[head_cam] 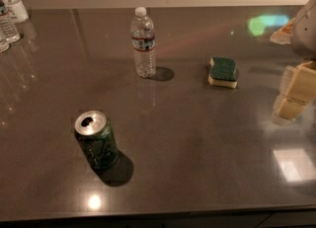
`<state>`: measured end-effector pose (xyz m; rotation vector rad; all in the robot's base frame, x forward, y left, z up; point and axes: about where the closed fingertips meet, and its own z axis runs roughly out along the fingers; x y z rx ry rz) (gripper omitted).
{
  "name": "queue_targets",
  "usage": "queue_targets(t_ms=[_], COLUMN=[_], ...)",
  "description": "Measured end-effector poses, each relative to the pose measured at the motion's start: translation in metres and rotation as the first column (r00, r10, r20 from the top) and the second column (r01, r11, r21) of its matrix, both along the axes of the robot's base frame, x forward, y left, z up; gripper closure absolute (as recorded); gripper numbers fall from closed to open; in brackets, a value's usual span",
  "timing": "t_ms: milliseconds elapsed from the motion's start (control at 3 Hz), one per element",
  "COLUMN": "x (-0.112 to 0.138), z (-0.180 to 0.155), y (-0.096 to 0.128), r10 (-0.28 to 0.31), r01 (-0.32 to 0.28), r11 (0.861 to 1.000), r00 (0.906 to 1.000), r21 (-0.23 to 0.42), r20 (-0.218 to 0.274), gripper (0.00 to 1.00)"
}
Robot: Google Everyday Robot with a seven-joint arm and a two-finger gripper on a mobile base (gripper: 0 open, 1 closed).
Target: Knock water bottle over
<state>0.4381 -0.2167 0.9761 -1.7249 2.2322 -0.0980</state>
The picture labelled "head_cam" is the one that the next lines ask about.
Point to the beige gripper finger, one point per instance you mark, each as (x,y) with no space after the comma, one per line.
(300,93)
(285,79)

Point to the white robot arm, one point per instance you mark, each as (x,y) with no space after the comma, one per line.
(303,37)

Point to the green soda can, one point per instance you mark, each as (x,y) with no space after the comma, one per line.
(94,133)

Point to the clear water bottle at left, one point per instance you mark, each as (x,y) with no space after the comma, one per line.
(7,27)

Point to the green and yellow sponge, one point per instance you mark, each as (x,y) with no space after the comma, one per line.
(222,72)

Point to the clear plastic water bottle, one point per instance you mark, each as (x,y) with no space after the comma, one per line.
(143,42)

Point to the clear bottle at left edge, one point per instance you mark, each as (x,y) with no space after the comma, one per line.
(4,45)

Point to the white hand sanitizer pump bottle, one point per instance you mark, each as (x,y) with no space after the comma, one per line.
(17,11)

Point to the crumpled snack bag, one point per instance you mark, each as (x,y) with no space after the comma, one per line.
(283,35)

